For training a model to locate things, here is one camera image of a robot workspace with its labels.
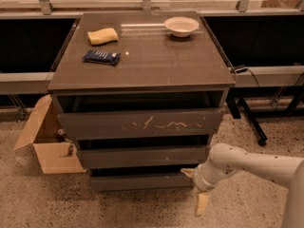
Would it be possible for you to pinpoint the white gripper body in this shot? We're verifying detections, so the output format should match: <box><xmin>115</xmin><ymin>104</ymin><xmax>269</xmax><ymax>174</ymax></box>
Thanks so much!
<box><xmin>193</xmin><ymin>161</ymin><xmax>221</xmax><ymax>192</ymax></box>

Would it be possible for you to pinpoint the grey bottom drawer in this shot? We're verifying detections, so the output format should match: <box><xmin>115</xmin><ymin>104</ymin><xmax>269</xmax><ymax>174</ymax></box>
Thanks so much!
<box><xmin>90</xmin><ymin>164</ymin><xmax>196</xmax><ymax>191</ymax></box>

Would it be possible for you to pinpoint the grey drawer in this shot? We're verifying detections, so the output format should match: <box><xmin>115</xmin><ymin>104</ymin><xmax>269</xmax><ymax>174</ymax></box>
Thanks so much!
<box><xmin>57</xmin><ymin>91</ymin><xmax>226</xmax><ymax>141</ymax></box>
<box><xmin>90</xmin><ymin>164</ymin><xmax>196</xmax><ymax>191</ymax></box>
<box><xmin>77</xmin><ymin>135</ymin><xmax>210</xmax><ymax>169</ymax></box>

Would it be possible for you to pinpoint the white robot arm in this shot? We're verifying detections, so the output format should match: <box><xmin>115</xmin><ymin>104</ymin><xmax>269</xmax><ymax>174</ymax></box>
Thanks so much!
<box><xmin>180</xmin><ymin>143</ymin><xmax>304</xmax><ymax>228</ymax></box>

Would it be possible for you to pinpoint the grey middle drawer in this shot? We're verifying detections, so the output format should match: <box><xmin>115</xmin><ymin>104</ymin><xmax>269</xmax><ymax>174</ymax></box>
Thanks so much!
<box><xmin>77</xmin><ymin>135</ymin><xmax>210</xmax><ymax>169</ymax></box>

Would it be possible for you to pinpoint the grey three-drawer cabinet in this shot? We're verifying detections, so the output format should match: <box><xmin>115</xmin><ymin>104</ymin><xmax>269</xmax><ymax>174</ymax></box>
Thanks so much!
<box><xmin>47</xmin><ymin>10</ymin><xmax>237</xmax><ymax>193</ymax></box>

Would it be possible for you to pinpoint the grey top drawer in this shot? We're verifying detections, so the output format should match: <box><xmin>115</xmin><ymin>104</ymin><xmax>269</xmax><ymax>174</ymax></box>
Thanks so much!
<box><xmin>57</xmin><ymin>91</ymin><xmax>226</xmax><ymax>141</ymax></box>

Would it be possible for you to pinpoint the open cardboard box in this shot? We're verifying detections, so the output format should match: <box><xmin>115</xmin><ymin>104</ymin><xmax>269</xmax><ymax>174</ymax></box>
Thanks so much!
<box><xmin>14</xmin><ymin>95</ymin><xmax>86</xmax><ymax>174</ymax></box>

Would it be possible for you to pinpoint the black wheeled stand leg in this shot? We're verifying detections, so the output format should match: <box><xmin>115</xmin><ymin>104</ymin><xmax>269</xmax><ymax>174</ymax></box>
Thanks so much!
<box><xmin>226</xmin><ymin>96</ymin><xmax>267</xmax><ymax>146</ymax></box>

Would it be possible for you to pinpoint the can inside cardboard box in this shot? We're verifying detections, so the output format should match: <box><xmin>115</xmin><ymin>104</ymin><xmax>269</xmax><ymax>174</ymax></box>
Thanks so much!
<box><xmin>57</xmin><ymin>128</ymin><xmax>67</xmax><ymax>142</ymax></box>

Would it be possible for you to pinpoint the blue snack packet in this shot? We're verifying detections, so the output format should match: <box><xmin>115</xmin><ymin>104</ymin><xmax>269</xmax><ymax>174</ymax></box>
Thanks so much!
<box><xmin>83</xmin><ymin>50</ymin><xmax>121</xmax><ymax>66</ymax></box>

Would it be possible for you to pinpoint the white bowl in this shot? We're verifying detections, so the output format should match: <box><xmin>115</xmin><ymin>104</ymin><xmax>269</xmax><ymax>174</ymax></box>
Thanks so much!
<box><xmin>164</xmin><ymin>17</ymin><xmax>200</xmax><ymax>38</ymax></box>

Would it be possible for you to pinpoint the yellow sponge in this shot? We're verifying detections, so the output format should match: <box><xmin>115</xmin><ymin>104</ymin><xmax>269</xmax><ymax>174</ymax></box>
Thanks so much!
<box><xmin>87</xmin><ymin>28</ymin><xmax>118</xmax><ymax>46</ymax></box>

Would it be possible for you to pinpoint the metal window railing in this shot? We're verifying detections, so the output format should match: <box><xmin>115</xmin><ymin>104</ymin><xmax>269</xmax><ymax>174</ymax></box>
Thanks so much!
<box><xmin>0</xmin><ymin>0</ymin><xmax>304</xmax><ymax>17</ymax></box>

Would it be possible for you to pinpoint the black power adapter with cable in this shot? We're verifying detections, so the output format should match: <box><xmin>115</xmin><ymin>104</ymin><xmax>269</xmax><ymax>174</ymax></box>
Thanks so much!
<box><xmin>231</xmin><ymin>65</ymin><xmax>260</xmax><ymax>87</ymax></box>

